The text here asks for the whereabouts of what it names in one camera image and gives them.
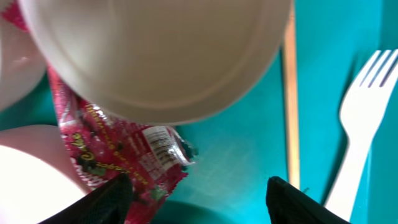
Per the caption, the white paper cup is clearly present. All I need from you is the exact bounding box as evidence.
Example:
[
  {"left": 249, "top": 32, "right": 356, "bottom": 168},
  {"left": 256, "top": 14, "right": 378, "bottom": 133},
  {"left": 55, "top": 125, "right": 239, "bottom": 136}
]
[{"left": 19, "top": 0, "right": 291, "bottom": 124}]

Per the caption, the red snack wrapper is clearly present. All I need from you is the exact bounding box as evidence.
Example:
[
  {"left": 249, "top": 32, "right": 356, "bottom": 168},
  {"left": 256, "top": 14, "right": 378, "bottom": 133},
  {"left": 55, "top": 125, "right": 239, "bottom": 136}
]
[{"left": 0, "top": 1, "right": 198, "bottom": 224}]

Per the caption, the pink bowl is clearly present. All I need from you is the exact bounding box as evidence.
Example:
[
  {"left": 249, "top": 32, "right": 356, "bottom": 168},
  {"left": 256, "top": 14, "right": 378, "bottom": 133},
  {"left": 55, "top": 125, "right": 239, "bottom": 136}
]
[{"left": 1, "top": 19, "right": 46, "bottom": 110}]

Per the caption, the teal serving tray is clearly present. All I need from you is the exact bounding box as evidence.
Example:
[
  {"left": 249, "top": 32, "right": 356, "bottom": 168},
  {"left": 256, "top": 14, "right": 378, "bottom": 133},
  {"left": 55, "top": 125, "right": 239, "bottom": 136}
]
[{"left": 0, "top": 0, "right": 398, "bottom": 224}]

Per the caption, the white plastic fork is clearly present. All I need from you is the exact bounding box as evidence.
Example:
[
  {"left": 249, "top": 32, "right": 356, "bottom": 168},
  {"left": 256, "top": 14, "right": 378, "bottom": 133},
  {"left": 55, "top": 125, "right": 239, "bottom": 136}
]
[{"left": 324, "top": 49, "right": 397, "bottom": 222}]

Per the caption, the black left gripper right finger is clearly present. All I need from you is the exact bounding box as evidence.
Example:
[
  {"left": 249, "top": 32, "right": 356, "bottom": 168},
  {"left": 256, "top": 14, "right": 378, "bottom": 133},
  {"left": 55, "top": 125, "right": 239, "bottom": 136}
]
[{"left": 266, "top": 176, "right": 349, "bottom": 224}]

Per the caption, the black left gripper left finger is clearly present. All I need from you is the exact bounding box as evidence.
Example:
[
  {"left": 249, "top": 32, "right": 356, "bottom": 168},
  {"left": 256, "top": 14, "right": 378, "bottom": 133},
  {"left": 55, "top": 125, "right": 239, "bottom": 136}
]
[{"left": 40, "top": 174, "right": 133, "bottom": 224}]

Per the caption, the wooden chopstick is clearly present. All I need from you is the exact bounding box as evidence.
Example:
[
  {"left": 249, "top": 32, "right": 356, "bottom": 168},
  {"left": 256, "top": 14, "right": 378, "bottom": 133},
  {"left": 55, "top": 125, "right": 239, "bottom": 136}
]
[{"left": 282, "top": 1, "right": 300, "bottom": 189}]

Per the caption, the large white plate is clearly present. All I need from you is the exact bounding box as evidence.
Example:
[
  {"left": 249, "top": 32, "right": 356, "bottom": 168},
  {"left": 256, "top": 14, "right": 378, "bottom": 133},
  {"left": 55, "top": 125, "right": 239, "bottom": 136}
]
[{"left": 1, "top": 125, "right": 90, "bottom": 223}]

